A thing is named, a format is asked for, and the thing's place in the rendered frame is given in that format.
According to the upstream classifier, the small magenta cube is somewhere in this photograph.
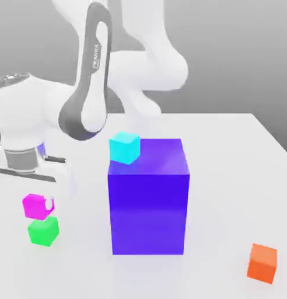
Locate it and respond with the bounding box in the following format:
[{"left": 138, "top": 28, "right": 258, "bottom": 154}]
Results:
[{"left": 22, "top": 193, "right": 55, "bottom": 221}]

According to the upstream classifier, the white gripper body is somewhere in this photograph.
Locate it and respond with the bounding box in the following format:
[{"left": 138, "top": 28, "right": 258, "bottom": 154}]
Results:
[{"left": 0, "top": 161, "right": 77, "bottom": 200}]

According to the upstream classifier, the large purple box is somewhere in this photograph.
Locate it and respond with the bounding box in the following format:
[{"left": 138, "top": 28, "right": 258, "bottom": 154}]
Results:
[{"left": 107, "top": 138, "right": 190, "bottom": 256}]

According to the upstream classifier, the small cyan cube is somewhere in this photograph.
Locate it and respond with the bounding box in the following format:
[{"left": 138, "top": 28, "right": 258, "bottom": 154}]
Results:
[{"left": 108, "top": 131, "right": 141, "bottom": 166}]

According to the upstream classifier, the small orange cube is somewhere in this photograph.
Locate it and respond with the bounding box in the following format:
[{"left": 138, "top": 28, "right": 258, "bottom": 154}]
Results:
[{"left": 246, "top": 242, "right": 278, "bottom": 285}]

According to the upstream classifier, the small green cube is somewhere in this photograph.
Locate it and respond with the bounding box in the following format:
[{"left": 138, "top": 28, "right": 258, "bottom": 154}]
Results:
[{"left": 27, "top": 216, "right": 60, "bottom": 248}]

